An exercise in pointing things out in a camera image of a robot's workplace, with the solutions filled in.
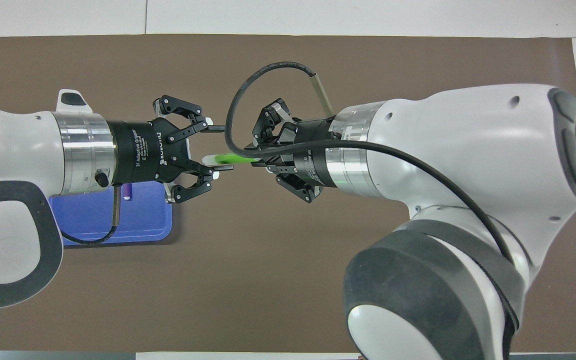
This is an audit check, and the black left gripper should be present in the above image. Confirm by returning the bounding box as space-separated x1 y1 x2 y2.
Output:
107 94 235 205

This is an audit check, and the green marker pen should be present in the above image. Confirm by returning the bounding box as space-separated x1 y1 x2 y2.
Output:
202 151 265 167

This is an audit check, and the brown table mat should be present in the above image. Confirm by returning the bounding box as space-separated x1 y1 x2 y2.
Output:
0 34 576 353

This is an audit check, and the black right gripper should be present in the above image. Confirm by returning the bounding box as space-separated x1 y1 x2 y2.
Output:
251 98 339 204

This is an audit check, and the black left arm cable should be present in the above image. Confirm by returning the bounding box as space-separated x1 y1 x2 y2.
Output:
59 184 123 246

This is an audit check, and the blue plastic tray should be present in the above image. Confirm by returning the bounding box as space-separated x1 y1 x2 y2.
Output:
48 180 174 247

